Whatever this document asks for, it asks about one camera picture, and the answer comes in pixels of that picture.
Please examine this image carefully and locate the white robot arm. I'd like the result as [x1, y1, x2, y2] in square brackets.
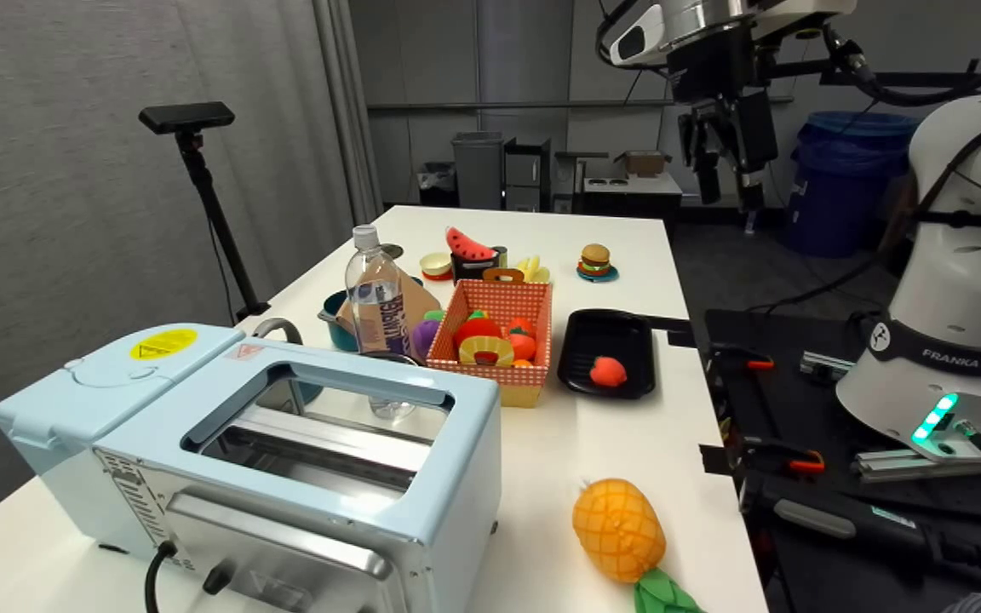
[596, 0, 981, 460]

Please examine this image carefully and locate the orange handled clamp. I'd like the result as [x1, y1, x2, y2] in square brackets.
[697, 435, 827, 476]

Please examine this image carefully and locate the orange checkered basket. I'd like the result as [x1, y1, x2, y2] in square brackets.
[431, 280, 552, 410]

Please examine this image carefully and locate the blue barrel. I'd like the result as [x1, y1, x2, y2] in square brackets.
[785, 114, 914, 258]

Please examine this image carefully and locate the burger plush toy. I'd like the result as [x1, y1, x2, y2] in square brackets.
[576, 242, 616, 282]

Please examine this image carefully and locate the red tomato plush in basket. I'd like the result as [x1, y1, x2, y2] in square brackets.
[453, 318, 502, 349]

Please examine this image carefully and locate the clear plastic water bottle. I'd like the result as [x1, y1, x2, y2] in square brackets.
[344, 224, 409, 356]

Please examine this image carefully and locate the light blue toaster oven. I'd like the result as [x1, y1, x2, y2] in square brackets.
[0, 325, 502, 613]

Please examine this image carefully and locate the teal bowl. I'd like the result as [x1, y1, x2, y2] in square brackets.
[316, 288, 358, 350]

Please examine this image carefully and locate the black camera stand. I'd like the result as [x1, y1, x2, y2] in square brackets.
[139, 101, 268, 320]

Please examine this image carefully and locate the banana plush toy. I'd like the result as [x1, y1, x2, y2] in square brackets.
[518, 257, 552, 282]

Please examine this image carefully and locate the orange plush in basket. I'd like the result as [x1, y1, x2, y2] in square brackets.
[507, 330, 537, 363]

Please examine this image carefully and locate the brown paper bag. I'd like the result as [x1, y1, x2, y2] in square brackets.
[403, 276, 441, 334]

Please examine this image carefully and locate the pineapple plush toy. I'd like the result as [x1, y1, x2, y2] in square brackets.
[571, 476, 701, 613]

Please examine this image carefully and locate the watermelon slice plush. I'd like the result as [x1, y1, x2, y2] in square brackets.
[445, 227, 496, 274]

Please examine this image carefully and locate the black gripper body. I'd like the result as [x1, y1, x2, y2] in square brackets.
[667, 32, 773, 171]

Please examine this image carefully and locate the red strawberry plush on tray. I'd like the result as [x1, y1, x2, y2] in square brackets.
[589, 354, 627, 389]

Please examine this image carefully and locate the black grill tray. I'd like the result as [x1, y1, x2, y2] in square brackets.
[559, 311, 694, 398]

